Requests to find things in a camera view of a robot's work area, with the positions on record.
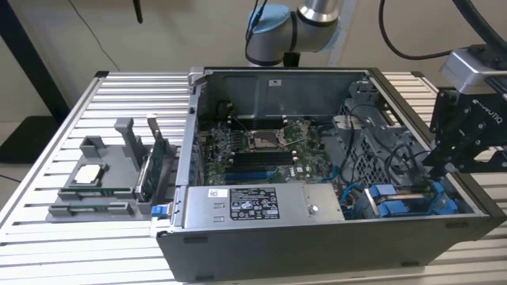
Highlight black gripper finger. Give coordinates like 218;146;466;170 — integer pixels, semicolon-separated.
420;90;463;182
446;144;507;175

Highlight black disk wire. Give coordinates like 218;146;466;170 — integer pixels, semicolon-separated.
398;147;436;188
384;144;416;185

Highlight hard disk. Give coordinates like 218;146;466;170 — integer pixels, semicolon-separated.
364;181;458;209

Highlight grey metal disk bay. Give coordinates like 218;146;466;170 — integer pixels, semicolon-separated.
328;80;476;221

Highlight blue disk carrier in bay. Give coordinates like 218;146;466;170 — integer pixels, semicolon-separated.
378;204;460;217

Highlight black RAM slot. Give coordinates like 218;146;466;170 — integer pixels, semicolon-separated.
232;159;294;164
231;162;294;168
234;151;294;157
234;155;294;160

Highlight black expansion slot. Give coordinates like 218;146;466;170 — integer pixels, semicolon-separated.
226;166;279;173

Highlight blue expansion slot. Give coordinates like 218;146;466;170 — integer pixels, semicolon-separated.
224;173;276;179
223;178;272;184

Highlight green motherboard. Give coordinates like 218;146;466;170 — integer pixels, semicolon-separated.
198;118;342;186

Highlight metal socket cover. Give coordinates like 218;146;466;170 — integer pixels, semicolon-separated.
279;121;314;146

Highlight CPU socket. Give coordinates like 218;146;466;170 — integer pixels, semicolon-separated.
247;130;287;151

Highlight silver power supply unit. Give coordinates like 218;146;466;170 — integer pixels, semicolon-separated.
183;183;344;229

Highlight black open PC case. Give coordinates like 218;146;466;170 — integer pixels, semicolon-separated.
150;65;507;283

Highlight graphics card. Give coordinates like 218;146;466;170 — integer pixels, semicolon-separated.
134;114;172;206

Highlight grey parts rack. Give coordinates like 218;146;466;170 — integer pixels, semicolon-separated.
45;118;183;223

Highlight silver CPU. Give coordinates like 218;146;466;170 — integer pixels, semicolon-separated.
73;164;107;184

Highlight black stand with base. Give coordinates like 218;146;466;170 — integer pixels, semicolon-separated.
0;0;71;164

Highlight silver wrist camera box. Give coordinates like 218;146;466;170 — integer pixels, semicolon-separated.
439;44;507;95

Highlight long black wire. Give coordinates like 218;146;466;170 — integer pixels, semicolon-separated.
339;103;375;179

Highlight thin blue wire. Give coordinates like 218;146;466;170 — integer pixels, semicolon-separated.
323;165;364;210

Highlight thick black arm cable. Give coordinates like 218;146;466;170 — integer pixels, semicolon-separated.
378;0;507;60

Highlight thin wire locking lever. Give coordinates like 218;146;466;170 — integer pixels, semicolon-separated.
232;116;251;134

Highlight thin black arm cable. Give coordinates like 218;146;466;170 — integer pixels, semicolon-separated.
244;0;267;60

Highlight thin black wall cable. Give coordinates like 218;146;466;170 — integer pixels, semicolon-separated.
69;0;120;72

